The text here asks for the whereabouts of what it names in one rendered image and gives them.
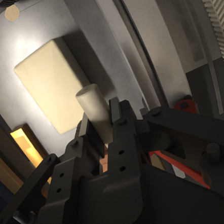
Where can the cream rectangular block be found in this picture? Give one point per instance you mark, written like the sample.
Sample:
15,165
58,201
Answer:
50,84

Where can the red flip stop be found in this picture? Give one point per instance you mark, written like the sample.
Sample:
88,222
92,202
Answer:
189,105

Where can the dark table track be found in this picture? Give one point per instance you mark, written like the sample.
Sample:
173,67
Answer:
140,45

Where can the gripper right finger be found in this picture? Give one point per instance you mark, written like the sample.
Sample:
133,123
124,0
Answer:
122,148

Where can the cream toothed featherboard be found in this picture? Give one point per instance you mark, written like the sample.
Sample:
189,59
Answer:
216,21

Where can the red flat bar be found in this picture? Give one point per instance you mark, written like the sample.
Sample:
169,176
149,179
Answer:
176,162

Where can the light grey fence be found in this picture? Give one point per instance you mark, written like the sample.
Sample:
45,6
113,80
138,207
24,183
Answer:
161,43

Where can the black ribbed knob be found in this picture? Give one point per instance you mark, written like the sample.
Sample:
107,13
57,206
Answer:
7,2

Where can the amber rectangular block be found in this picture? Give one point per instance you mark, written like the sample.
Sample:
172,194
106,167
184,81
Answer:
26,145

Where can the grey router table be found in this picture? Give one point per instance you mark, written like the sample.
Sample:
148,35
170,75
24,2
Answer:
26,36

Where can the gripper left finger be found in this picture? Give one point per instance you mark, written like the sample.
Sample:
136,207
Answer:
63,183

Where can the tan round disc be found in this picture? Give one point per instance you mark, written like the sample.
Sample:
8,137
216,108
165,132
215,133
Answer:
12,13

